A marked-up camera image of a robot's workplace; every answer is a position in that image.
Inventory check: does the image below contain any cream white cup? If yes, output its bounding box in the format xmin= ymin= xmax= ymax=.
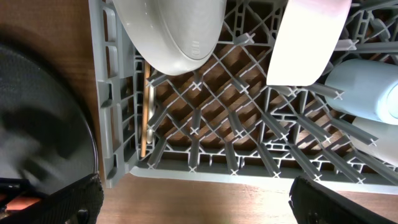
xmin=351 ymin=117 xmax=397 ymax=167

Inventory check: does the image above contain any grey dishwasher rack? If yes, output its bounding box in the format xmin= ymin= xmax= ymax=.
xmin=89 ymin=0 xmax=397 ymax=195

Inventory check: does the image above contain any pink bowl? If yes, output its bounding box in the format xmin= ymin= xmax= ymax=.
xmin=266 ymin=0 xmax=351 ymax=86

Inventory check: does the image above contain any wooden chopstick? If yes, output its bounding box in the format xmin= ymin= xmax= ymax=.
xmin=141 ymin=61 xmax=150 ymax=158

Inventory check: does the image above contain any round black tray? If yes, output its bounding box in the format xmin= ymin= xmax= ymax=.
xmin=1 ymin=44 xmax=98 ymax=195

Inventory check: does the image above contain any blue cup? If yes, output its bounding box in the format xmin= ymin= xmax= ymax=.
xmin=325 ymin=59 xmax=397 ymax=125

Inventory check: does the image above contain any white plastic fork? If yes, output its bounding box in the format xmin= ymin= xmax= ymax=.
xmin=147 ymin=86 xmax=155 ymax=144

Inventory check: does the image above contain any grey plate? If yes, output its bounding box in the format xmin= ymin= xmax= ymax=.
xmin=114 ymin=0 xmax=227 ymax=76

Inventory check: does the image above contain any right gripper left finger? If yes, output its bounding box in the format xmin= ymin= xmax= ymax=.
xmin=1 ymin=174 xmax=104 ymax=224

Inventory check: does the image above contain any orange carrot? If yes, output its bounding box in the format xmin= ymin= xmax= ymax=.
xmin=6 ymin=197 xmax=41 ymax=211

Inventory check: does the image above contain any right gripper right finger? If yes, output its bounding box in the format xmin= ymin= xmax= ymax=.
xmin=289 ymin=176 xmax=394 ymax=224

